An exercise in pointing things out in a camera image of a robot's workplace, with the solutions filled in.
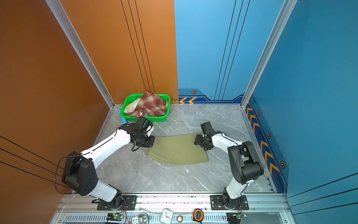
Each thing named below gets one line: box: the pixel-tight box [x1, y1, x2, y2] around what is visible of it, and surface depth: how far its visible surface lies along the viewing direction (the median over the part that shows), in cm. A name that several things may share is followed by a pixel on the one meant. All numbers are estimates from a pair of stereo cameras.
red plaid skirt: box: [126, 91, 169, 119], surface depth 114 cm
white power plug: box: [131, 216, 143, 224], surface depth 64 cm
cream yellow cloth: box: [123, 98, 142, 114], surface depth 111 cm
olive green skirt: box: [147, 132, 209, 166], surface depth 92 cm
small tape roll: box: [177, 215, 183, 223], surface depth 68 cm
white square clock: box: [159, 208, 174, 224], surface depth 70 cm
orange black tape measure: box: [192, 208, 204, 224], surface depth 69 cm
